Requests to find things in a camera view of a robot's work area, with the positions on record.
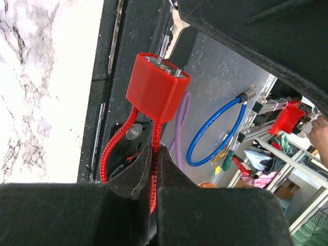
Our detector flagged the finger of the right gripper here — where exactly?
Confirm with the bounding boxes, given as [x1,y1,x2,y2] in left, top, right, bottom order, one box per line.
[178,1,327,115]

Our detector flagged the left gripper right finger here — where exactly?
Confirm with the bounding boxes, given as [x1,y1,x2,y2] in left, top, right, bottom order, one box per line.
[156,146,293,245]

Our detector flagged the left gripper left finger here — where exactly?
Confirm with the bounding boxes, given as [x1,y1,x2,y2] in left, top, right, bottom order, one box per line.
[1,145,152,245]

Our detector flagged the small dark key set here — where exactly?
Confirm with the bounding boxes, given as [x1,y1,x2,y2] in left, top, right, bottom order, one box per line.
[159,1,191,59]

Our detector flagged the red cable lock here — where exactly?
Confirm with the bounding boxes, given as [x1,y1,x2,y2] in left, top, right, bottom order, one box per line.
[99,53,191,212]

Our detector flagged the bystander bare hand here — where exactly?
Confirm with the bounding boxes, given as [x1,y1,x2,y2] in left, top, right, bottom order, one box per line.
[309,115,328,168]

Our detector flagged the green handled tool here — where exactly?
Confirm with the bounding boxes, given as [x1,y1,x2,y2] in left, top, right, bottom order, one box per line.
[222,150,234,172]

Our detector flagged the blue cable lock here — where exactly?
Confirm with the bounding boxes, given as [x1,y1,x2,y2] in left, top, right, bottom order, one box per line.
[186,89,256,167]

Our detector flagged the red handled tool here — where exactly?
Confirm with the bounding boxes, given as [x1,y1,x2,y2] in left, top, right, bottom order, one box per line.
[232,157,251,176]

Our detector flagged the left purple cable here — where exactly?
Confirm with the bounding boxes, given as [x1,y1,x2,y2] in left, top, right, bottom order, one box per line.
[168,90,193,170]

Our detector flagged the aluminium frame shelving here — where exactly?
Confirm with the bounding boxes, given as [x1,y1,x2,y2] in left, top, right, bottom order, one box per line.
[229,75,327,245]

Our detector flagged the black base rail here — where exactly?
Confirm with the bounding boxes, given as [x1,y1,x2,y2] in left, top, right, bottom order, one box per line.
[77,1,173,183]

